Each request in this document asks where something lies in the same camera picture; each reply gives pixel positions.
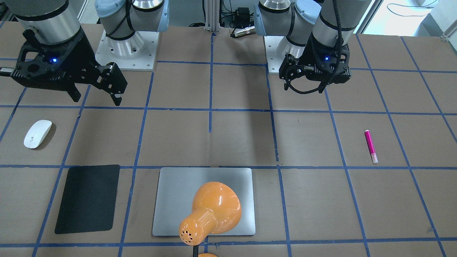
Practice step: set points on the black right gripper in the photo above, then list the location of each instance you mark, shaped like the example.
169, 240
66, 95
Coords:
81, 60

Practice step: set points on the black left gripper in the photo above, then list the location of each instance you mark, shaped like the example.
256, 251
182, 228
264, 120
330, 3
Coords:
304, 59

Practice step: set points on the white computer mouse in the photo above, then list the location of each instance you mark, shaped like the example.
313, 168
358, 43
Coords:
37, 133

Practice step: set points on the pink pen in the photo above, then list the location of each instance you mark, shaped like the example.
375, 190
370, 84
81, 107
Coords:
371, 147

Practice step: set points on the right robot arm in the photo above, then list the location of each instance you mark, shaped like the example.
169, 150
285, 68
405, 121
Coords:
56, 22

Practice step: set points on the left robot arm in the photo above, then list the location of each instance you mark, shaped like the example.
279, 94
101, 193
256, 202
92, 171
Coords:
315, 36

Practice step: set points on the black mousepad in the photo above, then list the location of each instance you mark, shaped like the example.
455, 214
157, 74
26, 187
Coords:
88, 200

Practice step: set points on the silver laptop notebook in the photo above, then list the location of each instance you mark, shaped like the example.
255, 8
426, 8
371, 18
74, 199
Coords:
177, 187

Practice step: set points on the silver metal cylinder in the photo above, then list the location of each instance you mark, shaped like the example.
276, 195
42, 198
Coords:
240, 32

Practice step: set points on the black power adapter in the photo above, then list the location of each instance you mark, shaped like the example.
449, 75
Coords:
242, 14

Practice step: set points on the orange desk lamp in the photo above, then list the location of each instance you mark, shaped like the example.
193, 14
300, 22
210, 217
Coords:
215, 209

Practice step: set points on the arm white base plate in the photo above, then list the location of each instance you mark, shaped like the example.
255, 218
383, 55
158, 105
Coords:
103, 57
274, 57

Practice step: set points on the aluminium frame post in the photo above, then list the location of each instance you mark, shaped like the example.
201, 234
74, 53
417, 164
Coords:
211, 13

